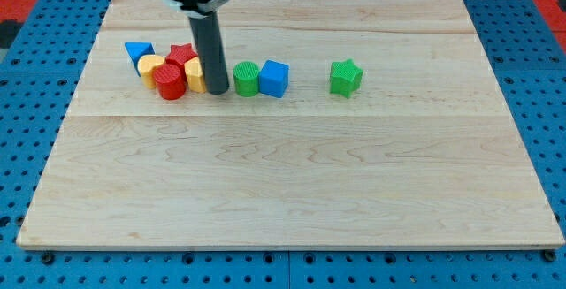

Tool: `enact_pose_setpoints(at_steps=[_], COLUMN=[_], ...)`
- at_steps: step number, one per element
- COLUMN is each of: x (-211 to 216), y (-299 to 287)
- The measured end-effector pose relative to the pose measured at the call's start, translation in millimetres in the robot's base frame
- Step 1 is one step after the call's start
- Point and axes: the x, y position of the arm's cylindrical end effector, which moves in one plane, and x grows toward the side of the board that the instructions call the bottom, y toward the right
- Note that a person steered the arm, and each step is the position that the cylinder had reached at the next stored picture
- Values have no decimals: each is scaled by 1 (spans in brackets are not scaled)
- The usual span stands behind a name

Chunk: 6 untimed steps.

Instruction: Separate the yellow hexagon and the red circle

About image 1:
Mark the red star block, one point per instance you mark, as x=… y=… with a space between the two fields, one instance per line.
x=179 y=55

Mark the light wooden board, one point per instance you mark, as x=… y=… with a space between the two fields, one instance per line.
x=424 y=155

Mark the green star block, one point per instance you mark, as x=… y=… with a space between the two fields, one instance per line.
x=345 y=78

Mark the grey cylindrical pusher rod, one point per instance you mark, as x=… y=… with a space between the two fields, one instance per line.
x=208 y=42

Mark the green cylinder block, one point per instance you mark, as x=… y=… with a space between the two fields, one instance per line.
x=246 y=78

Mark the yellow hexagon block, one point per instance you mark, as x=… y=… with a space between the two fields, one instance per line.
x=195 y=76

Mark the yellow heart block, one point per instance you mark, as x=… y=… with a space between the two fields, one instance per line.
x=147 y=64

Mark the blue cube block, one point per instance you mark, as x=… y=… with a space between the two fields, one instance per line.
x=273 y=78

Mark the red cylinder block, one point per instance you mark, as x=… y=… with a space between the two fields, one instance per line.
x=169 y=82

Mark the blue triangle block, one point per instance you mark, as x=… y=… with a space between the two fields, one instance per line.
x=136 y=50

